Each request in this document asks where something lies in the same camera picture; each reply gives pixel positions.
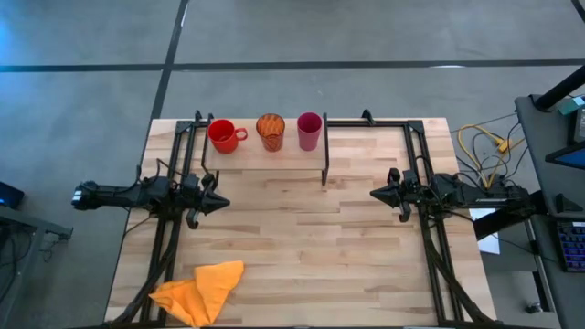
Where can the translucent orange ribbed cup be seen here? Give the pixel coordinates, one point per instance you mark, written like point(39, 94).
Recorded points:
point(270, 132)

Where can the black triangular bracket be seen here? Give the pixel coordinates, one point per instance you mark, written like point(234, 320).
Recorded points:
point(566, 204)

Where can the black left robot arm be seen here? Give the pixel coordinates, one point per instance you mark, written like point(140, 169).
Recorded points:
point(119, 195)

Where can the blue screen tablet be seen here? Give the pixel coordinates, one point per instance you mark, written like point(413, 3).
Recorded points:
point(571, 157)

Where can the grey side desk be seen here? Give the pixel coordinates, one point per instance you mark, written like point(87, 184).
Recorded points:
point(537, 160)

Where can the black device with blue light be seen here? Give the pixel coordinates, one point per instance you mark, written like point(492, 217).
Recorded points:
point(10, 195)

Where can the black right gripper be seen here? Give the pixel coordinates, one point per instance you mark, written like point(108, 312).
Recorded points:
point(406, 196)

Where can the caster wheel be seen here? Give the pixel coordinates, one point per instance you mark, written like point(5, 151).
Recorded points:
point(534, 308)

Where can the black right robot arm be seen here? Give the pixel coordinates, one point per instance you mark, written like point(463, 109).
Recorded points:
point(457, 194)

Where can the black aluminium table frame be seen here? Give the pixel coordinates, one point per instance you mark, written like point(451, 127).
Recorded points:
point(425, 237)

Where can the orange cloth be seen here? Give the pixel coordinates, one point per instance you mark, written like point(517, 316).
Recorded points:
point(205, 288)

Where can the grey side table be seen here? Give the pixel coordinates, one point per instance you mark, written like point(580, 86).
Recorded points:
point(23, 237)

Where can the black pole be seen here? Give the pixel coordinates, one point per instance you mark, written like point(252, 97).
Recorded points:
point(562, 91)

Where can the pink plastic cup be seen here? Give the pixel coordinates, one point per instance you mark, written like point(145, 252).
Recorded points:
point(309, 132)

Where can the black clamp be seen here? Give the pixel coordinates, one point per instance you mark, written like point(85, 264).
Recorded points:
point(198, 115)
point(368, 117)

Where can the wooden shelf with black legs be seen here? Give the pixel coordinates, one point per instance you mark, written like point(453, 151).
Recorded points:
point(274, 160)

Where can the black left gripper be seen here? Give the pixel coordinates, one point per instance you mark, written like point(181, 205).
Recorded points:
point(194, 201)

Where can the keyboard with lit keys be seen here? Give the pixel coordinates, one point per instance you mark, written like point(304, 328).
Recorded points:
point(572, 247)

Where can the teal small box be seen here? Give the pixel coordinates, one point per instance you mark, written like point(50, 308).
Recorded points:
point(571, 105)

